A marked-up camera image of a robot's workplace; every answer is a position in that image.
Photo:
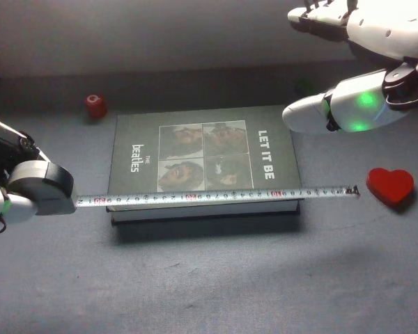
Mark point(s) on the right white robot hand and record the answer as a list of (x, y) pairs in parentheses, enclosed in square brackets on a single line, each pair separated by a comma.
[(386, 31)]

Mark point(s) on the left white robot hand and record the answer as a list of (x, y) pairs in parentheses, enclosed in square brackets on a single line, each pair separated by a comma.
[(19, 210)]

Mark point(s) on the grey tape measure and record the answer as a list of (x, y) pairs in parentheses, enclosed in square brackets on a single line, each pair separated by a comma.
[(42, 184)]

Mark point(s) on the black hardcover book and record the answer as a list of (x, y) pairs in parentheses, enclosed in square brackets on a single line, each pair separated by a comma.
[(271, 163)]

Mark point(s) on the green cylinder block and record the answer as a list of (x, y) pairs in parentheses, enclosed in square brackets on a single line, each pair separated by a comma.
[(303, 87)]

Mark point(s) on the red cylinder block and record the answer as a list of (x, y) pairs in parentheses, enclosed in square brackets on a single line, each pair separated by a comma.
[(96, 106)]

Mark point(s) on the red heart block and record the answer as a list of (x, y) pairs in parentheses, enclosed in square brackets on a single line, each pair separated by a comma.
[(390, 186)]

